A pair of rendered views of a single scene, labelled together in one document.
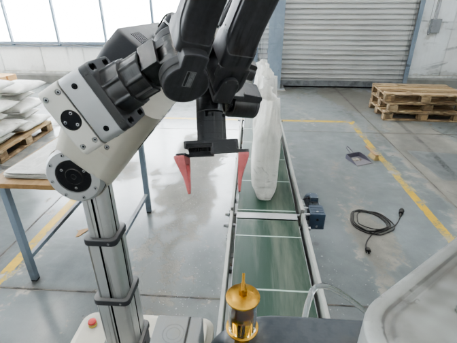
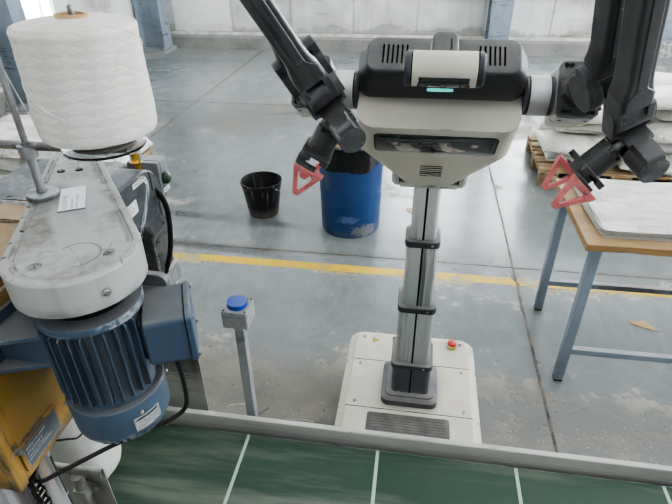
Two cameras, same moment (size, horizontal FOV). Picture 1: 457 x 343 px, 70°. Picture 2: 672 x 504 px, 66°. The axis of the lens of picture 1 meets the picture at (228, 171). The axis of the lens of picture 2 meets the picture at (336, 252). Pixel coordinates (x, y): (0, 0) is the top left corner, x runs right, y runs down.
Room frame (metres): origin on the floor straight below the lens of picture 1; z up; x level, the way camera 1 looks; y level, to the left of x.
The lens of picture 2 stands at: (0.73, -1.05, 1.79)
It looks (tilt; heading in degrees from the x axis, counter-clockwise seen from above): 32 degrees down; 95
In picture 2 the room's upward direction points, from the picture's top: 1 degrees counter-clockwise
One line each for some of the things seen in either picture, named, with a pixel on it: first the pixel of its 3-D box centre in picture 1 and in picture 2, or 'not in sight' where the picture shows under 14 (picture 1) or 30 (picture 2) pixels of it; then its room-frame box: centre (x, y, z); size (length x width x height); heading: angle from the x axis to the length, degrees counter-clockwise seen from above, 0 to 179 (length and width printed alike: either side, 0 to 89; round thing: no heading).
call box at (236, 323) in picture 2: not in sight; (238, 312); (0.33, 0.14, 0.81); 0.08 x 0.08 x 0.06; 86
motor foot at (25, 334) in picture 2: not in sight; (32, 339); (0.23, -0.51, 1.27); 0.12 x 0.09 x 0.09; 86
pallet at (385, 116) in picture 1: (412, 109); not in sight; (5.40, -3.10, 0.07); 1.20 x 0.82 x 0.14; 84
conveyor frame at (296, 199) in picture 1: (262, 153); not in sight; (2.90, -0.33, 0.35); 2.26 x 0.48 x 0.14; 176
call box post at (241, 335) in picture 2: not in sight; (251, 409); (0.33, 0.14, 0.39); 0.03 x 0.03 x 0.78; 86
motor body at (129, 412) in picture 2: not in sight; (109, 360); (0.32, -0.48, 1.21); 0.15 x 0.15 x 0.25
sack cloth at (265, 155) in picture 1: (266, 141); not in sight; (2.21, -0.28, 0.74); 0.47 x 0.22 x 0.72; 174
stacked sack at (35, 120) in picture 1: (23, 122); not in sight; (4.31, 2.81, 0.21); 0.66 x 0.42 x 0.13; 179
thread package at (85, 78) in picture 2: not in sight; (87, 79); (0.32, -0.33, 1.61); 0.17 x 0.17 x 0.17
